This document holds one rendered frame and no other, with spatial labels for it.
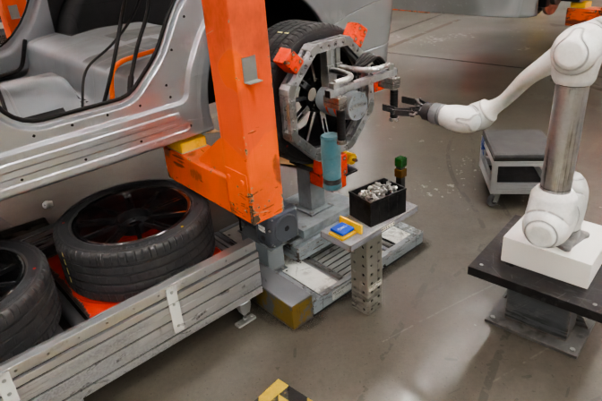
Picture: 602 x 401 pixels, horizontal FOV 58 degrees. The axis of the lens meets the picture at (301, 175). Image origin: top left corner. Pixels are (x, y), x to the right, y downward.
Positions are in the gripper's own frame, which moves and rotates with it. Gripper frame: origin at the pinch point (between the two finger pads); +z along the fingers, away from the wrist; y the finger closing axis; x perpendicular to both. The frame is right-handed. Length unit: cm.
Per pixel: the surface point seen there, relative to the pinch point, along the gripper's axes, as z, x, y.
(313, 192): 36, -49, -20
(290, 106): 20.7, 6.4, -43.2
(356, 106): 6.2, 2.0, -17.9
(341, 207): 28, -61, -8
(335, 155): 7.9, -17.1, -30.5
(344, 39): 20.7, 27.8, -9.5
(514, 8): 73, 0, 241
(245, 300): 14, -70, -82
